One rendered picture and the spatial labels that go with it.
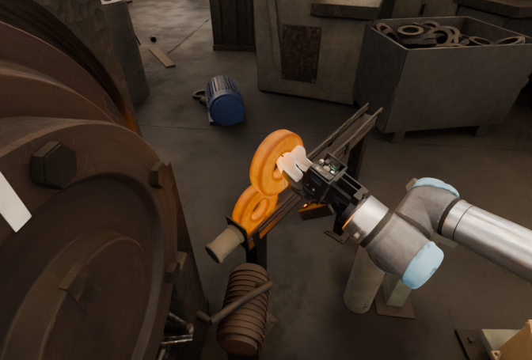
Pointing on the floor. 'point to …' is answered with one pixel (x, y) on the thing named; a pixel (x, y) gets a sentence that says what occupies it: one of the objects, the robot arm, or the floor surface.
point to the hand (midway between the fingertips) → (279, 157)
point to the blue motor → (224, 101)
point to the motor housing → (245, 315)
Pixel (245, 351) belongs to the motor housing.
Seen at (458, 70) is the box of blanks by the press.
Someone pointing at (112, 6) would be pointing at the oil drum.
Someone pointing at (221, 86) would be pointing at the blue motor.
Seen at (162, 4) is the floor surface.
